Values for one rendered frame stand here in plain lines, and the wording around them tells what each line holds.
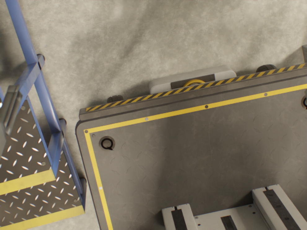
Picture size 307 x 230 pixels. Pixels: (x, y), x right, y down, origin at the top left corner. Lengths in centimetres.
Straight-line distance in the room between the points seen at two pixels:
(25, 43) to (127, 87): 36
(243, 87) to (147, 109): 26
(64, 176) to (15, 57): 40
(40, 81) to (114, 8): 32
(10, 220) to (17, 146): 39
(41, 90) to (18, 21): 21
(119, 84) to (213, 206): 49
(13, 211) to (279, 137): 81
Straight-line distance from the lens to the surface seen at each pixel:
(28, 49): 144
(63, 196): 151
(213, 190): 139
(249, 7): 160
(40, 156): 124
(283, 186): 145
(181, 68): 159
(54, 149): 137
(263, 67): 155
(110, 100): 149
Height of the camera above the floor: 153
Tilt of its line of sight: 71 degrees down
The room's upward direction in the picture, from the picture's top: 164 degrees clockwise
